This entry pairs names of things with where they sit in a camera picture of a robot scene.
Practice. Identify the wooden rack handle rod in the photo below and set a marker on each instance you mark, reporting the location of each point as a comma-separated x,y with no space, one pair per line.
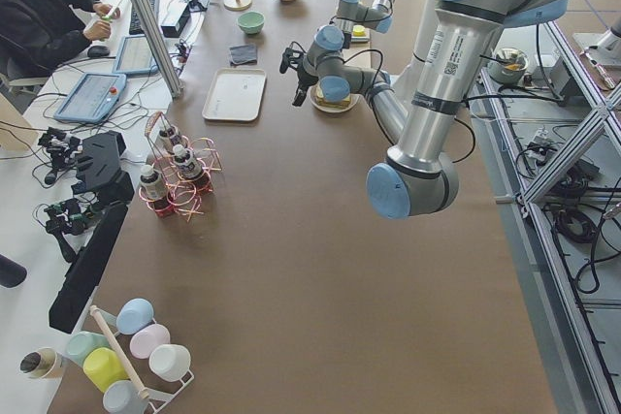
97,314

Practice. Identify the tea bottle upper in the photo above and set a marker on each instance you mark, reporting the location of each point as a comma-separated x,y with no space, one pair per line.
169,137

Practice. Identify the wooden cutting board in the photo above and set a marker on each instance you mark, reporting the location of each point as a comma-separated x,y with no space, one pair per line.
349,39

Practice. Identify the white cup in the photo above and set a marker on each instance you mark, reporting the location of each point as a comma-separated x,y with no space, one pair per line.
170,361

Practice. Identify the mint green cup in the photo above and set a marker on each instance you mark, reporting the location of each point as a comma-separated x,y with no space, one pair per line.
82,344

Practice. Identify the cream rabbit tray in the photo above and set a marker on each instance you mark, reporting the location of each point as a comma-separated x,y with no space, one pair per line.
235,95

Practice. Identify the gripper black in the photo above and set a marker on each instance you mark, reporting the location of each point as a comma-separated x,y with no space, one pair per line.
305,77

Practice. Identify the black bar device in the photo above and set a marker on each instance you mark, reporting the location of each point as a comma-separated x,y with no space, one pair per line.
85,273

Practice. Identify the pink cup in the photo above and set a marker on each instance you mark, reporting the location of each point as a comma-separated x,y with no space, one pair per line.
146,340

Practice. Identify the copper wire bottle rack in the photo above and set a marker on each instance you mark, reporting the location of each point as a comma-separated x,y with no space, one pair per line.
184,195

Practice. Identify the blue teach pendant far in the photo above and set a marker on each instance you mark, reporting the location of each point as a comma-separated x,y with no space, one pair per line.
134,57

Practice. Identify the tea bottle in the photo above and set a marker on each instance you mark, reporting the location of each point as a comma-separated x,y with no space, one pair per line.
186,162
155,190
169,137

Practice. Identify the grey blue cup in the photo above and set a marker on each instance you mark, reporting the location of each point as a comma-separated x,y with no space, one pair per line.
122,398

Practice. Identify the yellow cup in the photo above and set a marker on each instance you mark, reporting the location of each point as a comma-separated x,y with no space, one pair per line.
103,368

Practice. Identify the blue cup top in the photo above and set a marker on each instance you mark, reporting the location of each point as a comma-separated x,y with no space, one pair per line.
134,316

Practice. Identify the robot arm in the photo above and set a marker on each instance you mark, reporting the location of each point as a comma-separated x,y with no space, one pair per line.
376,16
417,108

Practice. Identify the paper cup with lid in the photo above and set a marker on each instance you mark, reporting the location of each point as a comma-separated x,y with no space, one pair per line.
44,363

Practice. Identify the steel pot with food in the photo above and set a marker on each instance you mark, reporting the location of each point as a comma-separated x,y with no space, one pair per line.
508,65

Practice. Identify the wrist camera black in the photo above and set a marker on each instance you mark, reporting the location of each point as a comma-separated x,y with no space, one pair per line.
292,59

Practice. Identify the aluminium frame post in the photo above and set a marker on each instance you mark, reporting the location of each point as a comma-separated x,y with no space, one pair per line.
158,47

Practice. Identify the green bowl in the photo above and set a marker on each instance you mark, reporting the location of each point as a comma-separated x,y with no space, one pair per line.
251,23

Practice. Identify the grey folded cloth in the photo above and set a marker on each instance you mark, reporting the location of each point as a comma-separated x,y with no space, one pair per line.
243,55

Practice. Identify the blue teach pendant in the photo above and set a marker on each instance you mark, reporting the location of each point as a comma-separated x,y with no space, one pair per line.
134,57
92,98

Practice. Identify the white wire cup rack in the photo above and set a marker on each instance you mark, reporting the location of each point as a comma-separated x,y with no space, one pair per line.
160,392

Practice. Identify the black computer mouse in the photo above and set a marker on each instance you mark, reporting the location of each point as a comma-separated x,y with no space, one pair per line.
98,51

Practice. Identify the black bracket stand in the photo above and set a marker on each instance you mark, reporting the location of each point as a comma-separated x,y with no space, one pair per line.
99,172

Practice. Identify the white round plate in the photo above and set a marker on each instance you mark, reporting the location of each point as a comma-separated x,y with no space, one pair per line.
319,102

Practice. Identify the tea bottle lower left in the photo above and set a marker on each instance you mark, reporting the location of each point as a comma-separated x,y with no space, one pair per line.
186,162

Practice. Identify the seated person black jacket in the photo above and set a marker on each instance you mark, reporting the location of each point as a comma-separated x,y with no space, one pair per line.
39,35

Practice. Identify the half lemon slice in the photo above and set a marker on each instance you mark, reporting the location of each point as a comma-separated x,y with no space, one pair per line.
359,31

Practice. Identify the blue teach pendant near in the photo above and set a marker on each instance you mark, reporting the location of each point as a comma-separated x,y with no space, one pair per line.
92,98

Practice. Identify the tea bottle lower right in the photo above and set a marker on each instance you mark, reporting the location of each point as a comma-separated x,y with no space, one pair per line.
155,190

